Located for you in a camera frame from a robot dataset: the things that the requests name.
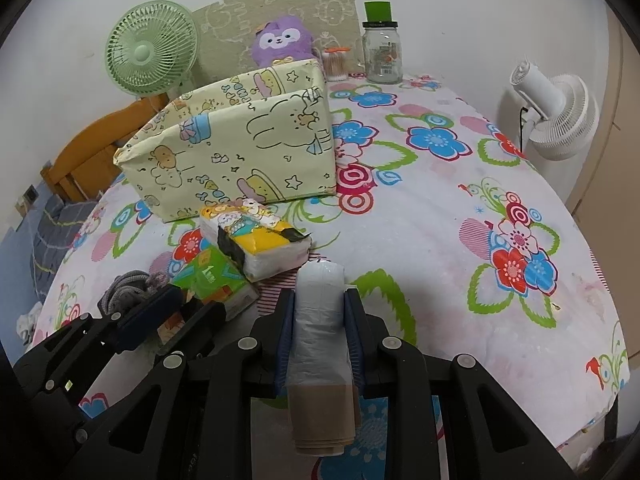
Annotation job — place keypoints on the crumpled white cloth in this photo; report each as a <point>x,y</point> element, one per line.
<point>26,324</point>

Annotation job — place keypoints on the floral tablecloth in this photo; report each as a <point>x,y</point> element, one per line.
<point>448,233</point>

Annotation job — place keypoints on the cotton swab container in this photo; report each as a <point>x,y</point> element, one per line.
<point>334,62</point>

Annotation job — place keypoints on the purple plush toy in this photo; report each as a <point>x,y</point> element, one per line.
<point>282,40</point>

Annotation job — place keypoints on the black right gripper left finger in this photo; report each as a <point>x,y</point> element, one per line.
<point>190,419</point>

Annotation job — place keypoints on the cartoon cardboard sheet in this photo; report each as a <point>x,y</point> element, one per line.
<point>228,29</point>

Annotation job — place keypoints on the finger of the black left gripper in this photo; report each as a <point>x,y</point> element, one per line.
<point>150,309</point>
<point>197,338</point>

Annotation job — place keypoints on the yellow cartoon storage box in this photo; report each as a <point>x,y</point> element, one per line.
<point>265,135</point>

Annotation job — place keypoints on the glass jar green lid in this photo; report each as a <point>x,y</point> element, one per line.
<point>381,44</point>

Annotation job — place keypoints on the yellow cartoon tissue pack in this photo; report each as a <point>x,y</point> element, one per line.
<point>259,243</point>

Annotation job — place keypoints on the green tissue pack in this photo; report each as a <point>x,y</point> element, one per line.
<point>212,278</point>

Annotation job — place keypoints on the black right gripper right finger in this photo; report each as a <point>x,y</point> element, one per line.
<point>443,415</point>

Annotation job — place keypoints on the wooden bed headboard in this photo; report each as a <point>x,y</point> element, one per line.
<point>84,168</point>

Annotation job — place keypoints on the white floor fan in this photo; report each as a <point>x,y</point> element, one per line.
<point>561,115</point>

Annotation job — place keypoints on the green desk fan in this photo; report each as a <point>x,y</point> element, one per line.
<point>152,48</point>

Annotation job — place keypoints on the grey plaid pillow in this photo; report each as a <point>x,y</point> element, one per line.
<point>56,230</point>

